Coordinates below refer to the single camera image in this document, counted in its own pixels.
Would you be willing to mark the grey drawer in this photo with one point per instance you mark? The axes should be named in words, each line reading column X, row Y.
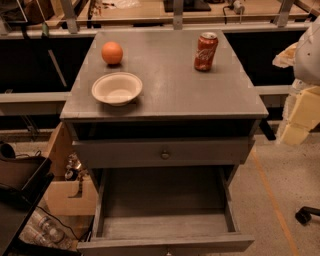
column 161, row 152
column 178, row 211

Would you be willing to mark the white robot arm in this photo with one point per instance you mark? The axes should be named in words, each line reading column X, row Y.
column 301, row 112

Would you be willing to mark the grey wooden drawer cabinet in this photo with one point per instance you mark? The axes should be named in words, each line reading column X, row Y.
column 176, row 102

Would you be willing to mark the grey top drawer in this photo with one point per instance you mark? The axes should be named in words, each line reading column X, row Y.
column 161, row 152

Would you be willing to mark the white paper bowl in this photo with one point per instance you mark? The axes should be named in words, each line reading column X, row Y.
column 117, row 89

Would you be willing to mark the orange fruit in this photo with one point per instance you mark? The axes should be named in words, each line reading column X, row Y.
column 112, row 53

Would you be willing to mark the red cola can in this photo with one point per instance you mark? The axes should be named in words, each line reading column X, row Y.
column 206, row 48

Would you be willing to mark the light wooden crate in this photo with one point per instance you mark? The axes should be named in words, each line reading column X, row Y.
column 63, row 197

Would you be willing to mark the black side cart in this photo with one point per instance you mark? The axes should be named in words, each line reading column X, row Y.
column 23, row 181

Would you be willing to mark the clear plastic bottles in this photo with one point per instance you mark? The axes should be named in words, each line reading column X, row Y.
column 43, row 231

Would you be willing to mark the black office chair base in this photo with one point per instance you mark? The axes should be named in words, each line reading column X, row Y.
column 303, row 216

